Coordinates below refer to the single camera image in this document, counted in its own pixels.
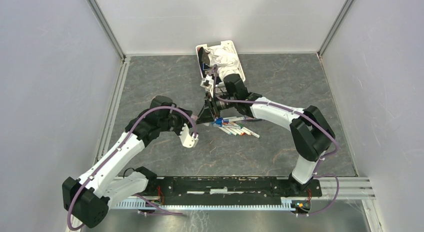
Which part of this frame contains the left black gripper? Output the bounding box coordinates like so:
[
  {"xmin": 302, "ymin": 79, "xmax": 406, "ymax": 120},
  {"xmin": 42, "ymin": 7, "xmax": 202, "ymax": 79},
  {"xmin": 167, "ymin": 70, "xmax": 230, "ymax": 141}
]
[{"xmin": 159, "ymin": 107, "xmax": 194, "ymax": 138}]

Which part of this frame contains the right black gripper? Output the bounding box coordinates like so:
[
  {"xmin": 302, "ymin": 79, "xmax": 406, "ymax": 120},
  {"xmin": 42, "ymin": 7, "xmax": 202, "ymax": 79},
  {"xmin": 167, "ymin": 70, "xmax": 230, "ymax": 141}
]
[{"xmin": 195, "ymin": 92, "xmax": 237, "ymax": 125}]

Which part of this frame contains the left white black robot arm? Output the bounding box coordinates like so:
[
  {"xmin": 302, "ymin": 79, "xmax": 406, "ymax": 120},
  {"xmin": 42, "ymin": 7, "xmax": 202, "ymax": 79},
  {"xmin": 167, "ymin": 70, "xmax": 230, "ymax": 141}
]
[{"xmin": 62, "ymin": 96, "xmax": 198, "ymax": 231}]

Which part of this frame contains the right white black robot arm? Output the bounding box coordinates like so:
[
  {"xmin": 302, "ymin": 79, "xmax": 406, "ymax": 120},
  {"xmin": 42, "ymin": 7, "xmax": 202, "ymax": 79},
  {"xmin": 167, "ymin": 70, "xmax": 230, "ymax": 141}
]
[{"xmin": 197, "ymin": 74, "xmax": 336, "ymax": 196}]

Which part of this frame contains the white marker bundle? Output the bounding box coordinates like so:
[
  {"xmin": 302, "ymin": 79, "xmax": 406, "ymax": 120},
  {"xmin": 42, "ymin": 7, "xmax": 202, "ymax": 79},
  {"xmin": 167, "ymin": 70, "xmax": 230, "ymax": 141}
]
[{"xmin": 211, "ymin": 123, "xmax": 260, "ymax": 138}]

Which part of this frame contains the white plastic basket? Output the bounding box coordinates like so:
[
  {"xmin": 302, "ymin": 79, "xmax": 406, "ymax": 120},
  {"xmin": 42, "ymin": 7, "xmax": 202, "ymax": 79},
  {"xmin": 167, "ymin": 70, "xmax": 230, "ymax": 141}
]
[{"xmin": 195, "ymin": 40, "xmax": 246, "ymax": 92}]

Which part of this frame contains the crumpled white cloth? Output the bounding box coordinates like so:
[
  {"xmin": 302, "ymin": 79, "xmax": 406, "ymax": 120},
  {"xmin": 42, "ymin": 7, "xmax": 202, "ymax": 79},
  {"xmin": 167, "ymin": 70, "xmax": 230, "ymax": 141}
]
[{"xmin": 204, "ymin": 43, "xmax": 246, "ymax": 81}]

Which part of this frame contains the black board in basket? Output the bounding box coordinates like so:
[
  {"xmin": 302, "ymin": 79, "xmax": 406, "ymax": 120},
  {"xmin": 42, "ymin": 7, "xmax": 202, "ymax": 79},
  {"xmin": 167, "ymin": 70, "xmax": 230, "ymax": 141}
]
[{"xmin": 197, "ymin": 47, "xmax": 211, "ymax": 78}]

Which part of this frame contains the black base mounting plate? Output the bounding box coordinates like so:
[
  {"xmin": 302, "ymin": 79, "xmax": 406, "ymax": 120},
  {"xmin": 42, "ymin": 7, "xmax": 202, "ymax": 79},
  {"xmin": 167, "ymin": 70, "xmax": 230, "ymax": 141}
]
[{"xmin": 140, "ymin": 176, "xmax": 323, "ymax": 206}]

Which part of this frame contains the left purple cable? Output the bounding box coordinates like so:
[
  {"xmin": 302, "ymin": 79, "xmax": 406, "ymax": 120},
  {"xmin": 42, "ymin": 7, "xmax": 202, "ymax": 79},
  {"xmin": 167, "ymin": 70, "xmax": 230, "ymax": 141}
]
[{"xmin": 66, "ymin": 106, "xmax": 199, "ymax": 231}]

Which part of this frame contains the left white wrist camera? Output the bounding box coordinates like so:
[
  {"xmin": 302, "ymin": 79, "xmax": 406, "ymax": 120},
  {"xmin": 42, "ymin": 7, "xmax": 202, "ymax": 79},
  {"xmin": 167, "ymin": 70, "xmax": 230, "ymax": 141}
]
[{"xmin": 179, "ymin": 124, "xmax": 199, "ymax": 148}]

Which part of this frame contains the grey slotted cable duct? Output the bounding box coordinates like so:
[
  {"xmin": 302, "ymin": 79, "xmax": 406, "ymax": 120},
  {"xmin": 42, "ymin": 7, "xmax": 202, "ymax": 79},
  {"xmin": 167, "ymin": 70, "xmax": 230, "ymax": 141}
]
[{"xmin": 113, "ymin": 198, "xmax": 295, "ymax": 211}]

